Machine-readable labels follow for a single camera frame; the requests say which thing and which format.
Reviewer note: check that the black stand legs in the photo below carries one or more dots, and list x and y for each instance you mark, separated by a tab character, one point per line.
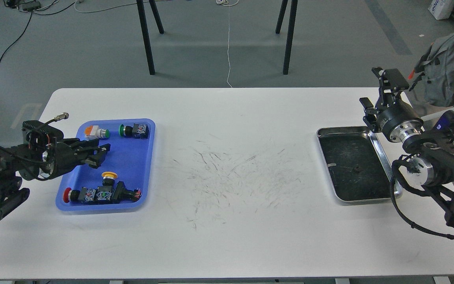
291	30
145	30

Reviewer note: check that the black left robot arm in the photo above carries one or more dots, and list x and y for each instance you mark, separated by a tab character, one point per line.
24	161

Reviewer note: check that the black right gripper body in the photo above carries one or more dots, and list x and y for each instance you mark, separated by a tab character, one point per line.
397	121

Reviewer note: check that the yellow push button switch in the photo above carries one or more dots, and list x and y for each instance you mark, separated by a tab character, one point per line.
108	180

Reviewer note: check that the black right stand legs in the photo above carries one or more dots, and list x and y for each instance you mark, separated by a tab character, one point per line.
291	30

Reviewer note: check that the black left stand legs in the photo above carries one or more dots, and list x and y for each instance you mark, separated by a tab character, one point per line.
145	30

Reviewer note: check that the white cardboard box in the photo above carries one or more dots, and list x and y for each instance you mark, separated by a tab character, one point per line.
441	9

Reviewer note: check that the silver metal tray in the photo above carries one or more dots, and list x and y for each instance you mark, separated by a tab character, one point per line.
357	164

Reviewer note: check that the red push button switch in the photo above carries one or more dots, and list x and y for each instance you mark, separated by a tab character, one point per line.
108	193

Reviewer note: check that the blue plastic tray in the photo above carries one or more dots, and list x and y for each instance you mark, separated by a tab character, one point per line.
129	157

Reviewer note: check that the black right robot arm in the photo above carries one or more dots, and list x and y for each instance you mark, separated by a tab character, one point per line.
427	168

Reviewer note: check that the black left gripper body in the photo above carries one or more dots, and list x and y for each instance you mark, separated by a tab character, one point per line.
61	158

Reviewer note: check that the grey backpack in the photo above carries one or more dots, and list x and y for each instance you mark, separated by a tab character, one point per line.
435	70

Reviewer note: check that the green push button switch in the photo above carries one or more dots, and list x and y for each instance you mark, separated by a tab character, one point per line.
137	130

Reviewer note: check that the orange white push button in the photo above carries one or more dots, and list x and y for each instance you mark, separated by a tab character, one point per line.
96	132

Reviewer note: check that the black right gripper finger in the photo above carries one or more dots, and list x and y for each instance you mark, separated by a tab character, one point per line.
392	84
370	112

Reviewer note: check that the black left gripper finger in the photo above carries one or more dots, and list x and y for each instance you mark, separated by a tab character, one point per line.
92	157
91	146

